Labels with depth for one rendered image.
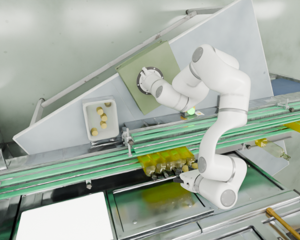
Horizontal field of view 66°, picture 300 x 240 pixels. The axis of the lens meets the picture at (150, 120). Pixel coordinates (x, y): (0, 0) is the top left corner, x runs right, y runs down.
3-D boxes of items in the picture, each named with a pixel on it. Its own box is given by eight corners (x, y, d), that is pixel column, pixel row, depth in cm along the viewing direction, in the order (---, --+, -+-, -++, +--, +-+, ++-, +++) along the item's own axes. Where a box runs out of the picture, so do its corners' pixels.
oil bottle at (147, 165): (136, 157, 138) (147, 178, 119) (135, 149, 136) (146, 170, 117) (145, 155, 139) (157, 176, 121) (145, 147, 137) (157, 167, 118)
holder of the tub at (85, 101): (89, 142, 139) (90, 148, 132) (81, 99, 128) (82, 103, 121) (117, 137, 143) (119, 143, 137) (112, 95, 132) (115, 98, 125)
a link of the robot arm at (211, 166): (235, 115, 76) (228, 180, 73) (201, 107, 72) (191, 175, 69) (254, 113, 68) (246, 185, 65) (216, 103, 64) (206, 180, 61)
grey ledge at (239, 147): (170, 157, 158) (177, 166, 148) (170, 145, 155) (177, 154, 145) (280, 131, 184) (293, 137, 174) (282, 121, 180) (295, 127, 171)
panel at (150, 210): (20, 215, 117) (5, 281, 87) (19, 210, 115) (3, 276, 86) (183, 173, 141) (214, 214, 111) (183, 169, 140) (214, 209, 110)
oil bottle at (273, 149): (255, 144, 166) (285, 164, 143) (255, 137, 164) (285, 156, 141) (261, 141, 167) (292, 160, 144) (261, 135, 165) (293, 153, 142)
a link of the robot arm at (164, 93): (154, 75, 110) (166, 84, 96) (176, 85, 115) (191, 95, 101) (145, 93, 112) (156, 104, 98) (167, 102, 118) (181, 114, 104)
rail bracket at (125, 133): (124, 149, 133) (129, 161, 122) (121, 123, 126) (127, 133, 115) (129, 148, 134) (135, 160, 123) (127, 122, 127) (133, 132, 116)
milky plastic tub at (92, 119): (87, 135, 136) (88, 142, 129) (81, 99, 127) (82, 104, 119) (116, 130, 141) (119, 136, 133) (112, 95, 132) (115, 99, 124)
